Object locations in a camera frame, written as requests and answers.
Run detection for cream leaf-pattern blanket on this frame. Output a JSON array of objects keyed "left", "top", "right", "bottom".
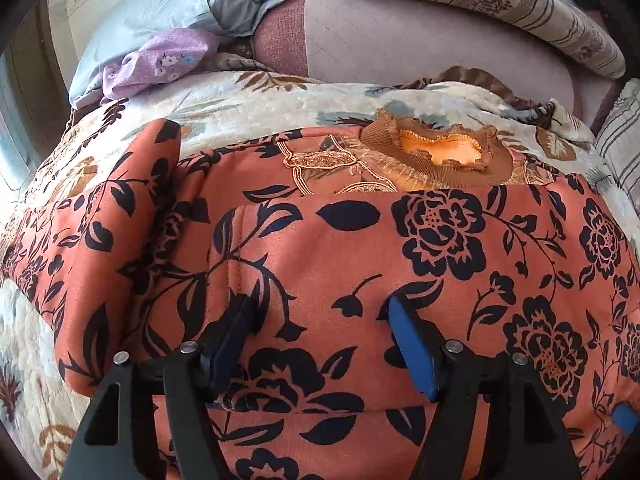
[{"left": 0, "top": 64, "right": 640, "bottom": 480}]

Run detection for orange black floral garment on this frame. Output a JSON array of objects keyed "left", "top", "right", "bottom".
[{"left": 0, "top": 109, "right": 640, "bottom": 480}]

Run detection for striped rectangular pillow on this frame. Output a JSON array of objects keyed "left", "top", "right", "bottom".
[{"left": 596, "top": 78, "right": 640, "bottom": 208}]

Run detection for purple floral cloth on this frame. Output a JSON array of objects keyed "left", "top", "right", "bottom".
[{"left": 101, "top": 28, "right": 220, "bottom": 102}]

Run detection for grey-blue crumpled cloth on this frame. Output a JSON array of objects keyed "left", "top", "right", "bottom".
[{"left": 68, "top": 0, "right": 286, "bottom": 108}]

